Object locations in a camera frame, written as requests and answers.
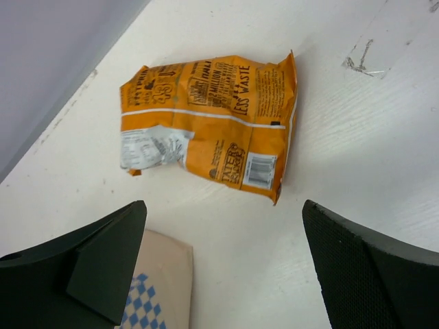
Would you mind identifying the orange chips bag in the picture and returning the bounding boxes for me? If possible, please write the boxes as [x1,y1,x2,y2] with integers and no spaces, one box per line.
[120,54,298,202]

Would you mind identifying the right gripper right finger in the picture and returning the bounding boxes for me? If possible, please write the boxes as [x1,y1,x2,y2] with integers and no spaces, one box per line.
[302,200,438,328]

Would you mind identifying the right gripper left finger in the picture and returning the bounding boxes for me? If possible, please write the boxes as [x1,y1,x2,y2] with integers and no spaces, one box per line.
[1,201,147,328]

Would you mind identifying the blue checkered paper bag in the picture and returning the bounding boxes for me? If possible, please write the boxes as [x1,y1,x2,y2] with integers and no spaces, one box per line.
[119,230,193,329]

